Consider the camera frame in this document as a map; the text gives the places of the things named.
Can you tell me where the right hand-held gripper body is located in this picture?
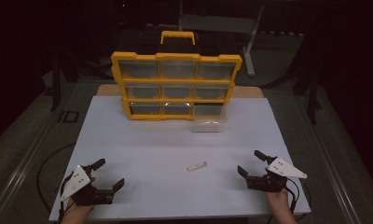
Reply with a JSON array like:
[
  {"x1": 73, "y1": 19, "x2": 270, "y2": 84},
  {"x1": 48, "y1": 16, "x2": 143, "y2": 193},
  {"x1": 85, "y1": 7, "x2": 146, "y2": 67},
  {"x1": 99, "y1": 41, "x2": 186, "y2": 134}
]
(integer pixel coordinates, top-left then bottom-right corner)
[{"x1": 245, "y1": 156, "x2": 309, "y2": 193}]

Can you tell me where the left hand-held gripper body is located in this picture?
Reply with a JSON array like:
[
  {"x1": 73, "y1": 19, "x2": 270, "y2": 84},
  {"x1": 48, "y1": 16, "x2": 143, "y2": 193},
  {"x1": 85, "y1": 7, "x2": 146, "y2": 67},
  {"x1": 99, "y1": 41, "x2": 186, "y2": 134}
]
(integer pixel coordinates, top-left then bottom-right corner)
[{"x1": 59, "y1": 164, "x2": 115, "y2": 207}]

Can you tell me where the small white tube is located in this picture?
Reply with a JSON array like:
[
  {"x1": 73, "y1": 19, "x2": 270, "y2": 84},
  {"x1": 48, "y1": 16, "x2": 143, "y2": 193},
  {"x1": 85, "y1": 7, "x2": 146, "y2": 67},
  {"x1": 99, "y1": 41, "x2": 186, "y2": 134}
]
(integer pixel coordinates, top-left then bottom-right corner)
[{"x1": 186, "y1": 161, "x2": 208, "y2": 173}]

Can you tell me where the single clear plastic drawer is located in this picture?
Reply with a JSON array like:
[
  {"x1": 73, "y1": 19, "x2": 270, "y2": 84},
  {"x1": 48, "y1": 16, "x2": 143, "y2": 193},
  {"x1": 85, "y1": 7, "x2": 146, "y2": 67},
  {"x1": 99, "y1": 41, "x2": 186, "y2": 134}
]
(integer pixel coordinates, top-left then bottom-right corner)
[{"x1": 191, "y1": 104, "x2": 228, "y2": 133}]

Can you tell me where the person's left hand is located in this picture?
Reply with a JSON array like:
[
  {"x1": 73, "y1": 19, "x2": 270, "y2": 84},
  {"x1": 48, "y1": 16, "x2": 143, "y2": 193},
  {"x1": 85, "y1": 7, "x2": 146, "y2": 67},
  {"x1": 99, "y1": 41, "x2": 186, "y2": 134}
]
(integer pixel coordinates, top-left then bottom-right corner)
[{"x1": 60, "y1": 176, "x2": 96, "y2": 224}]

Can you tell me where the person's right hand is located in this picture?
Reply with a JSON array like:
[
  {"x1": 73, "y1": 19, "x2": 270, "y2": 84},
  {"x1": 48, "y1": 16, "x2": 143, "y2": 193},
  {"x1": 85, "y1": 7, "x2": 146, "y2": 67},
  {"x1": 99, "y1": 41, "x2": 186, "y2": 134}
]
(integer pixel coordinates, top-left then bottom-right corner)
[{"x1": 264, "y1": 167, "x2": 298, "y2": 224}]

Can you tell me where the black metal stand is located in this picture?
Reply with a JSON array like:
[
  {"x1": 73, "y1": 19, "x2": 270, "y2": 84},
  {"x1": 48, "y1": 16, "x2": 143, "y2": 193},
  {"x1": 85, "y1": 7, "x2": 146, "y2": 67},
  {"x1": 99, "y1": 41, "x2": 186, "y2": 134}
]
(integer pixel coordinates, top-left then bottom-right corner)
[
  {"x1": 44, "y1": 52, "x2": 114, "y2": 112},
  {"x1": 262, "y1": 18, "x2": 324, "y2": 125}
]

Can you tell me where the yellow organizer cabinet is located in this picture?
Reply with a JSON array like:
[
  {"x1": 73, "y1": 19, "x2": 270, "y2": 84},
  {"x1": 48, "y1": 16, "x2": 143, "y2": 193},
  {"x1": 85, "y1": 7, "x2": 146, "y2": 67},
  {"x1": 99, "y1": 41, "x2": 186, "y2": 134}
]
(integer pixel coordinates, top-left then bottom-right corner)
[{"x1": 110, "y1": 30, "x2": 243, "y2": 121}]

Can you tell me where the group of clear organizer drawers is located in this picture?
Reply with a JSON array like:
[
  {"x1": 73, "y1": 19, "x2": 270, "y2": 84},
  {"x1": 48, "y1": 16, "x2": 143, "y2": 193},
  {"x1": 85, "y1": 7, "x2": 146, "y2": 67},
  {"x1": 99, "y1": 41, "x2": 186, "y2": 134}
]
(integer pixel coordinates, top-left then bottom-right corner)
[{"x1": 118, "y1": 61, "x2": 237, "y2": 116}]

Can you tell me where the black cable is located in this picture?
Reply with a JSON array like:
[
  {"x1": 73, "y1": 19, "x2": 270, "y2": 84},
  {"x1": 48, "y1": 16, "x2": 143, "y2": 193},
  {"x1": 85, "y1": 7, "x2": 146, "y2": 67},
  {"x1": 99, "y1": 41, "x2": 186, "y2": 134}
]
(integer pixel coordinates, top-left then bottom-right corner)
[
  {"x1": 283, "y1": 177, "x2": 313, "y2": 222},
  {"x1": 35, "y1": 142, "x2": 77, "y2": 224}
]

